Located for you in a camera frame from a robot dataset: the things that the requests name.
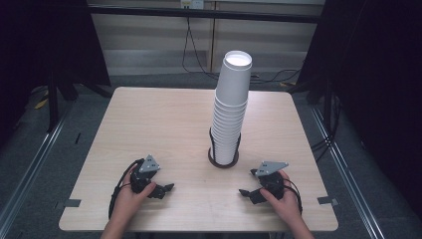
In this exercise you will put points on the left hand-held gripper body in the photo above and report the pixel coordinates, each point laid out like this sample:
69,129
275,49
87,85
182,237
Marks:
149,166

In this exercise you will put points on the black horizontal bar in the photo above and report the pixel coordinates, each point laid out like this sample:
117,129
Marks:
199,14

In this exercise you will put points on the black stand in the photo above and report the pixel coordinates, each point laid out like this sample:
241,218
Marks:
53,106

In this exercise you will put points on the black cup holder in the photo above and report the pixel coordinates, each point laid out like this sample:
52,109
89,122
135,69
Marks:
223,166

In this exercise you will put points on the stack of white paper cups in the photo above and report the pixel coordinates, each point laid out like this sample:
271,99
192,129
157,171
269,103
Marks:
227,132

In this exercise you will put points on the yellow object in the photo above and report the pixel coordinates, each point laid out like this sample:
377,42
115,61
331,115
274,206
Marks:
41,103

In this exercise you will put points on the person's right hand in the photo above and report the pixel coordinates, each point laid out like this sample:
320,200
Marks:
287,205

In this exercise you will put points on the dark curtain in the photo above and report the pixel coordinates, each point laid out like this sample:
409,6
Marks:
375,83
40,40

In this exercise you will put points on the grey tape piece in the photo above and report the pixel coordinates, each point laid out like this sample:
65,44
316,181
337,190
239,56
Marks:
73,202
327,200

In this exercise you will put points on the person's left hand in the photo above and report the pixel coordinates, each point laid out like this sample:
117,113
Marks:
127,202

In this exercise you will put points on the metal floor rail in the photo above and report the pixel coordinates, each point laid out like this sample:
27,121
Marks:
36,156
345,166

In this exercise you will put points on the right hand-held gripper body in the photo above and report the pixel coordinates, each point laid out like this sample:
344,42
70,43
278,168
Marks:
272,184

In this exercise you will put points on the white wall socket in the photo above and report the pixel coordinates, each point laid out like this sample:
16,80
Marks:
192,3

